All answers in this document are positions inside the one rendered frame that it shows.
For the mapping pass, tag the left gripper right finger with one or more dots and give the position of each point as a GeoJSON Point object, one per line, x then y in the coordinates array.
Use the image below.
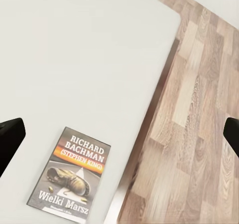
{"type": "Point", "coordinates": [231, 133]}

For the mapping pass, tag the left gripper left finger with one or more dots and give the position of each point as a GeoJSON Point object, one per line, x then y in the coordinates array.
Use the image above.
{"type": "Point", "coordinates": [12, 133]}

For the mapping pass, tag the bed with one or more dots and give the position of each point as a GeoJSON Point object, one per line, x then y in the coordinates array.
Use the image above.
{"type": "Point", "coordinates": [95, 66]}

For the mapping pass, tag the hardback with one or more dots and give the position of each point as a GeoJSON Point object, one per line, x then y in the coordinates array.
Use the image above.
{"type": "Point", "coordinates": [69, 181]}

